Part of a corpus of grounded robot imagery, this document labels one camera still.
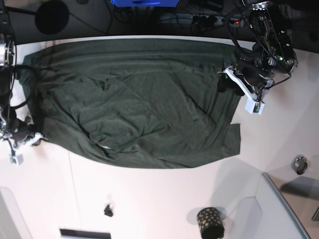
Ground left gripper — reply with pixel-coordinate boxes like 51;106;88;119
217;65;273;102

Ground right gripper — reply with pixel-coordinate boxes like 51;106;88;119
0;117;45;156

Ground dark green t-shirt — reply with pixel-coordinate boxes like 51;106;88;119
19;39;241;169

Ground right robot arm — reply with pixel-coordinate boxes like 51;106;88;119
0;0;44;159

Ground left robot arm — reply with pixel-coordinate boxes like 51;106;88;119
223;0;298;104

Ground round metal table grommet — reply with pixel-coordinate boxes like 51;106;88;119
291;154;308;175

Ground white rectangular table slot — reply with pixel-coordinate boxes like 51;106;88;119
59;229;111;239

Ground small black plastic clip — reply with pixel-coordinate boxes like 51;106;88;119
104;204;114;218

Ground black round stool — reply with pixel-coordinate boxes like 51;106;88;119
35;0;70;35

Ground blue plastic box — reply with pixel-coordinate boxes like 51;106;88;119
111;0;179;7

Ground black cup with gold dots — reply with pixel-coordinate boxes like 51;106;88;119
197;207;225;239

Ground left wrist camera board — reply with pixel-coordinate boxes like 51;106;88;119
245;99;265;115

